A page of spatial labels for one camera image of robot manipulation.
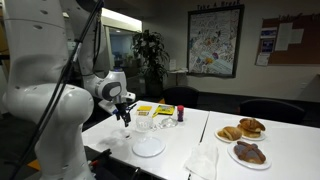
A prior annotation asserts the round white plate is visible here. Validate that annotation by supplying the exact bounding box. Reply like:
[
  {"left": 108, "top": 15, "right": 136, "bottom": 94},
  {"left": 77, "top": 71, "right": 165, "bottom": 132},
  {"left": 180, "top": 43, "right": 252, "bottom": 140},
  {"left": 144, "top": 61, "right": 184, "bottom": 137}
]
[{"left": 131, "top": 136, "right": 166, "bottom": 159}]

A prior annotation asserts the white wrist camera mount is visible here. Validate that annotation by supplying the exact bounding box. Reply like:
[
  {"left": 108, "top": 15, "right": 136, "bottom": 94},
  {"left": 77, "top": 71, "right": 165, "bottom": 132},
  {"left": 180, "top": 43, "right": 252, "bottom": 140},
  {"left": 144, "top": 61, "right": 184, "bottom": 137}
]
[{"left": 97, "top": 99, "right": 118, "bottom": 116}]

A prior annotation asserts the white plate under golden roll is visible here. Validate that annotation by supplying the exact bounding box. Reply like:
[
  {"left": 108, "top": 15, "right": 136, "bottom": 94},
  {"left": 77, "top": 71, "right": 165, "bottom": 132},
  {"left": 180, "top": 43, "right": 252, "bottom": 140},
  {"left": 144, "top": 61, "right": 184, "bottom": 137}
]
[{"left": 214, "top": 128, "right": 243, "bottom": 144}]

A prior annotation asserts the small white side table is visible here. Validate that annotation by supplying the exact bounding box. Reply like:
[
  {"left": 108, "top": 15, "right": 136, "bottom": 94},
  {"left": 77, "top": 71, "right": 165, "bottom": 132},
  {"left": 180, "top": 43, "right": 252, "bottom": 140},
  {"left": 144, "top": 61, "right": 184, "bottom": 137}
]
[{"left": 167, "top": 67, "right": 190, "bottom": 88}]

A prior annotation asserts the framed colourful map poster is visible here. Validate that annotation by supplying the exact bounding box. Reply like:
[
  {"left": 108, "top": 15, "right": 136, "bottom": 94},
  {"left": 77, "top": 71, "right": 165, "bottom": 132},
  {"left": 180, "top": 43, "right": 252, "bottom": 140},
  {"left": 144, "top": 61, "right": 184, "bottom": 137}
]
[{"left": 186, "top": 4, "right": 246, "bottom": 80}]

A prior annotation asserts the tall white paper sheet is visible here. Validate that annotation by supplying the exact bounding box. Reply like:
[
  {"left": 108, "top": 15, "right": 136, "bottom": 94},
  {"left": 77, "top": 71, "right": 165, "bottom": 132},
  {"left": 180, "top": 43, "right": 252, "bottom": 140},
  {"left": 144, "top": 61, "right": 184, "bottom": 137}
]
[{"left": 274, "top": 22, "right": 294, "bottom": 52}]

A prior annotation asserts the purple bottle with red cap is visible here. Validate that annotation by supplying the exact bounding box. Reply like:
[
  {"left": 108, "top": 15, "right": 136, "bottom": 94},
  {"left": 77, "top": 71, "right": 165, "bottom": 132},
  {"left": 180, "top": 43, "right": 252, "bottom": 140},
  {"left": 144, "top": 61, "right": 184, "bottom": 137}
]
[{"left": 176, "top": 105, "right": 185, "bottom": 123}]

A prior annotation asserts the white plate under stacked breads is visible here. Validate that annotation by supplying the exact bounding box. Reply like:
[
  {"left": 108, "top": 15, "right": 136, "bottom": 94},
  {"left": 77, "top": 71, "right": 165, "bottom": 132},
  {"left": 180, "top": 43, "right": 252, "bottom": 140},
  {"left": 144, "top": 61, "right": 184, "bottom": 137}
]
[{"left": 238, "top": 129, "right": 267, "bottom": 142}]

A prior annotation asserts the green potted plant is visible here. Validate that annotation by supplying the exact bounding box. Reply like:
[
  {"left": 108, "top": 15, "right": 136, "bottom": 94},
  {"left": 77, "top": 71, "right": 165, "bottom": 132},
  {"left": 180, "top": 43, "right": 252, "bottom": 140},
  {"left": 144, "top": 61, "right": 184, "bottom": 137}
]
[{"left": 132, "top": 29, "right": 171, "bottom": 83}]

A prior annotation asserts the light tan bread bun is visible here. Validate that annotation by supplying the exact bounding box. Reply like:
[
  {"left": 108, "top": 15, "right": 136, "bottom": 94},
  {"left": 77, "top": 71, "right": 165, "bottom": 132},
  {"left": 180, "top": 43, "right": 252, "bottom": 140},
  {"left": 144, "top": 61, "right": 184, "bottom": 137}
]
[{"left": 236, "top": 124, "right": 262, "bottom": 139}]

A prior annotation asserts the yellow sticky note pad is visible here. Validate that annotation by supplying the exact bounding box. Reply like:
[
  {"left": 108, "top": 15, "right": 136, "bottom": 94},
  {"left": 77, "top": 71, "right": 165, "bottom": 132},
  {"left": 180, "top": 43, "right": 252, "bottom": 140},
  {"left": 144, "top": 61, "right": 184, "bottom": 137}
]
[{"left": 136, "top": 105, "right": 153, "bottom": 112}]

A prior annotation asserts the clear glass bowl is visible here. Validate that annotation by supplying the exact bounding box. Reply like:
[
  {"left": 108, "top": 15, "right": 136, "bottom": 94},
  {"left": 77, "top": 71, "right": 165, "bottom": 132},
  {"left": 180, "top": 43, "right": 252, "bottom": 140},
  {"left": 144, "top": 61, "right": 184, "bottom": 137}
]
[{"left": 151, "top": 117, "right": 179, "bottom": 132}]

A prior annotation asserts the black cable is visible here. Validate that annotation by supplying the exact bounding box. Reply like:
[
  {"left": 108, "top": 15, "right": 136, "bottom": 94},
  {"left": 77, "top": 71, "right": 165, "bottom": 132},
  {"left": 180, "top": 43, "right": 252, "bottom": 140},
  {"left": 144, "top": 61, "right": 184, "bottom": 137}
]
[{"left": 9, "top": 0, "right": 105, "bottom": 180}]

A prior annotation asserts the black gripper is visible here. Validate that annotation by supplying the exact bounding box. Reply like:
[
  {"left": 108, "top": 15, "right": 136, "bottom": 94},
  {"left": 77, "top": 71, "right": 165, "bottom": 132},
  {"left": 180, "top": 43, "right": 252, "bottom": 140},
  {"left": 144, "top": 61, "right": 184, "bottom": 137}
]
[{"left": 114, "top": 101, "right": 138, "bottom": 128}]

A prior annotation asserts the dark plant pot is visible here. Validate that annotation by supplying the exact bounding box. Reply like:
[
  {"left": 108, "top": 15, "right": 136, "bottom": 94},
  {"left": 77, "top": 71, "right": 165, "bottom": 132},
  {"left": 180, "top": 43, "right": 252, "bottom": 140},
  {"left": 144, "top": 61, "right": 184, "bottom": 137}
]
[{"left": 144, "top": 79, "right": 165, "bottom": 98}]

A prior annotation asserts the white paper napkin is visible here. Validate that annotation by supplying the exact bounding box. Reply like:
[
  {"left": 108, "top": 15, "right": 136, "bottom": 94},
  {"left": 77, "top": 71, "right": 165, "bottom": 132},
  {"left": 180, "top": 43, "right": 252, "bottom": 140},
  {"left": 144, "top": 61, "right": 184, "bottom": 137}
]
[{"left": 185, "top": 143, "right": 220, "bottom": 180}]

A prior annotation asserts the golden folded bread roll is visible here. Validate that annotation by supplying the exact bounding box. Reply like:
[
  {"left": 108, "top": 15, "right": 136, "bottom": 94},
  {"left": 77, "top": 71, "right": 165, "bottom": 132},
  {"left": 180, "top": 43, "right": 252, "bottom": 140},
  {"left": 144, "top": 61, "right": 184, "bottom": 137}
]
[{"left": 217, "top": 126, "right": 243, "bottom": 142}]

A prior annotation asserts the brown crusty bread bun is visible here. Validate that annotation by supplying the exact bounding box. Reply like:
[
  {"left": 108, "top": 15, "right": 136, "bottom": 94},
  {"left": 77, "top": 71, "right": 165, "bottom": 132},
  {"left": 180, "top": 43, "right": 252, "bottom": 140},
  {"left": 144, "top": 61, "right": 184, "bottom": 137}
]
[{"left": 238, "top": 117, "right": 267, "bottom": 134}]

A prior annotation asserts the blue flyer with white border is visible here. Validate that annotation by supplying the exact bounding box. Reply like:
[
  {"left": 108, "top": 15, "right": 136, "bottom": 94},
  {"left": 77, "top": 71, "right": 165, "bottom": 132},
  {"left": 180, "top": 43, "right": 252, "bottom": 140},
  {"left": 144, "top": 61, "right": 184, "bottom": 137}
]
[{"left": 259, "top": 37, "right": 277, "bottom": 55}]

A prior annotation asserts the small white notice sheet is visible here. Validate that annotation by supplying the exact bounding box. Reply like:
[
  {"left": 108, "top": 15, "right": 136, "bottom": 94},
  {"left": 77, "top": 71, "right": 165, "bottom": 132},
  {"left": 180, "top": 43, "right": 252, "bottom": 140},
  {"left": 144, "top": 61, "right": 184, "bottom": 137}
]
[{"left": 255, "top": 53, "right": 271, "bottom": 67}]

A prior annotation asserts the square white paper sheet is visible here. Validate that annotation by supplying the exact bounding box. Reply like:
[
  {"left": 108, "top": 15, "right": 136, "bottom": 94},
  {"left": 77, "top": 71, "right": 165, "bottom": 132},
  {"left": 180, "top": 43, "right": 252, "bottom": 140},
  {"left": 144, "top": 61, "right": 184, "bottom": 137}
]
[{"left": 290, "top": 28, "right": 305, "bottom": 45}]

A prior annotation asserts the brown cork board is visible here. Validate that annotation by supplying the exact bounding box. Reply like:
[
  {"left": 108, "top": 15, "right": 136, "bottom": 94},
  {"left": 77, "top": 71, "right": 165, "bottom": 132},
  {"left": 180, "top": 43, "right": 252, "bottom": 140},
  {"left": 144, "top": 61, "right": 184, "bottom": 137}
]
[{"left": 254, "top": 13, "right": 320, "bottom": 67}]

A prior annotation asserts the black office chair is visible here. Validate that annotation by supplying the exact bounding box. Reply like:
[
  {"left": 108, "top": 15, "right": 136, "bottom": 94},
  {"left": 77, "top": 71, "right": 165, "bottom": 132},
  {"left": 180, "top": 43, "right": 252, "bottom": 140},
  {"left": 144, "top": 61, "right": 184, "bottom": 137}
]
[
  {"left": 162, "top": 86, "right": 200, "bottom": 110},
  {"left": 238, "top": 98, "right": 306, "bottom": 126},
  {"left": 89, "top": 96, "right": 116, "bottom": 129}
]

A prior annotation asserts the clear glass cup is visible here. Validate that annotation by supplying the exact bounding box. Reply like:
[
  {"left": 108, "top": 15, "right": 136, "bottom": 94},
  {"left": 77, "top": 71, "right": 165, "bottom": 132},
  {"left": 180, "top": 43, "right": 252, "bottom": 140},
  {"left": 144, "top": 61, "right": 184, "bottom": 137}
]
[{"left": 134, "top": 115, "right": 154, "bottom": 134}]

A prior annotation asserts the black clamp with red tip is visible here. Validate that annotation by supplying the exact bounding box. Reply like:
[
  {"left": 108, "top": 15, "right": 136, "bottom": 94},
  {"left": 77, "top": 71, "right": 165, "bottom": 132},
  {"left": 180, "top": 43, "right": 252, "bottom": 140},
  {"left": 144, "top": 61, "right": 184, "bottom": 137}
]
[{"left": 87, "top": 148, "right": 113, "bottom": 168}]

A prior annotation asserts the yellow snack packet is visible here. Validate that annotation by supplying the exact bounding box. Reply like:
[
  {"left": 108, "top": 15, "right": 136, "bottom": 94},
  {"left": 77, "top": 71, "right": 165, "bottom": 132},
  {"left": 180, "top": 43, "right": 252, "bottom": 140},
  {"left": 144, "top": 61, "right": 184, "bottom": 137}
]
[{"left": 152, "top": 104, "right": 176, "bottom": 118}]

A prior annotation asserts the small blue flyer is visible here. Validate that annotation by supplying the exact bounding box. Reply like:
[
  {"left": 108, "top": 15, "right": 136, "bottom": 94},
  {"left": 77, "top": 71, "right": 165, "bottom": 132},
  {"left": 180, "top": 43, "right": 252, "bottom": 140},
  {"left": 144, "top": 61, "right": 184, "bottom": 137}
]
[{"left": 260, "top": 27, "right": 279, "bottom": 39}]

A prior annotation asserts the white plate under dark bread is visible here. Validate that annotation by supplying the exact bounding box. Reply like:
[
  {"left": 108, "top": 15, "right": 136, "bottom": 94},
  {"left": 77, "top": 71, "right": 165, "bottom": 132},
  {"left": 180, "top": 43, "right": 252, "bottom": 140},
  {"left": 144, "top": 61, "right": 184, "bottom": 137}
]
[{"left": 227, "top": 141, "right": 272, "bottom": 171}]

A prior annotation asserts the dark brown cross-topped bread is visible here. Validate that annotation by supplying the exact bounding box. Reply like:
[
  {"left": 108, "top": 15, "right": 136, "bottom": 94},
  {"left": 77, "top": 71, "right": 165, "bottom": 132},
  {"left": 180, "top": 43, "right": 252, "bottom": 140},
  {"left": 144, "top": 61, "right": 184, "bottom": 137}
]
[{"left": 233, "top": 140, "right": 267, "bottom": 165}]

